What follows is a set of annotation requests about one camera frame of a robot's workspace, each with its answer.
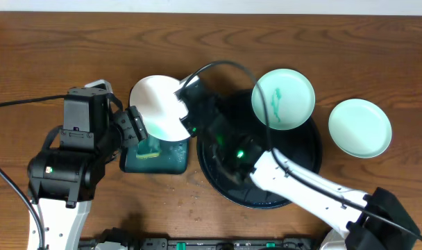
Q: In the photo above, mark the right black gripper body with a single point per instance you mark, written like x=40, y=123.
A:
x=218, y=101

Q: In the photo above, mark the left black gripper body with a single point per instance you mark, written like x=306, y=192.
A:
x=133, y=125

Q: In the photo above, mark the green yellow sponge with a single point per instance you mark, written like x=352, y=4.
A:
x=148, y=148

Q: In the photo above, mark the white plate with green smear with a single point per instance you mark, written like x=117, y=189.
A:
x=161, y=111

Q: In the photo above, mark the mint plate with green smear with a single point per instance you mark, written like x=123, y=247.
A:
x=283, y=98

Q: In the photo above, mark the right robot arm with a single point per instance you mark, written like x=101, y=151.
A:
x=361, y=220

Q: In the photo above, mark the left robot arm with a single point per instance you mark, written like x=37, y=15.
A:
x=64, y=175

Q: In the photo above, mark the black rectangular water tray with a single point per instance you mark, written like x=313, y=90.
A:
x=172, y=159

